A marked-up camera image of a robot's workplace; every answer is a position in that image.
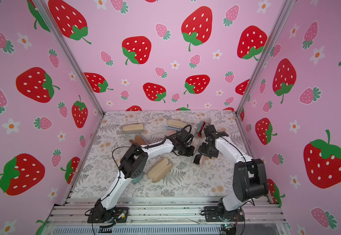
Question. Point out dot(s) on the purple case brown lining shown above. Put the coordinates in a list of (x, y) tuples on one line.
[(139, 140)]

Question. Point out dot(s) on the aluminium corner post left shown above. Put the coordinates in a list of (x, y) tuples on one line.
[(52, 25)]

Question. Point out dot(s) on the grey case teal lining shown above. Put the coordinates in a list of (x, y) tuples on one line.
[(207, 122)]

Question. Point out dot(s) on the pink glasses case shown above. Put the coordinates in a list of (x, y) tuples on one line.
[(170, 132)]

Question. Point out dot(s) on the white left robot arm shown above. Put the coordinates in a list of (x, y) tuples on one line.
[(132, 165)]

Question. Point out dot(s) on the grey fabric glasses case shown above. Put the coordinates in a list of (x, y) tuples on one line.
[(133, 128)]

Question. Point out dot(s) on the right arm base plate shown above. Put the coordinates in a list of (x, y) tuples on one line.
[(220, 214)]

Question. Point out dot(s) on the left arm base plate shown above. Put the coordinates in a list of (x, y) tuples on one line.
[(114, 215)]

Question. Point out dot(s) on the aluminium rail frame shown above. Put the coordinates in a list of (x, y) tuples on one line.
[(167, 216)]

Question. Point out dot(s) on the green case purple glasses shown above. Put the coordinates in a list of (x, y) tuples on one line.
[(138, 179)]

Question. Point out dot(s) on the tan woven glasses case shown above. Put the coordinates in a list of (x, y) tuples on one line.
[(159, 170)]

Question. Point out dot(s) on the blue fabric glasses case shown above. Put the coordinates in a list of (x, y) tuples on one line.
[(174, 124)]

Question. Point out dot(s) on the pink case black sunglasses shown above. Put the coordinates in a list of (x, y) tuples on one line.
[(200, 160)]

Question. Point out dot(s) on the red sunglasses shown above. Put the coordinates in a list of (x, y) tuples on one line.
[(200, 129)]

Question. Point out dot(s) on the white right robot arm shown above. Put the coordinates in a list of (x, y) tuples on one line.
[(249, 175)]

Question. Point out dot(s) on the aluminium corner post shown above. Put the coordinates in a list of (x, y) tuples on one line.
[(52, 25), (281, 19)]

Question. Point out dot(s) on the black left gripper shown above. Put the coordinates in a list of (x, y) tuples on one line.
[(192, 148)]

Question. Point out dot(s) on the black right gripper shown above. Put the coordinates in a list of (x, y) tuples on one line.
[(205, 150)]

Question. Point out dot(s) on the aluminium corner post right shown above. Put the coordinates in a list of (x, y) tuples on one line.
[(281, 19)]

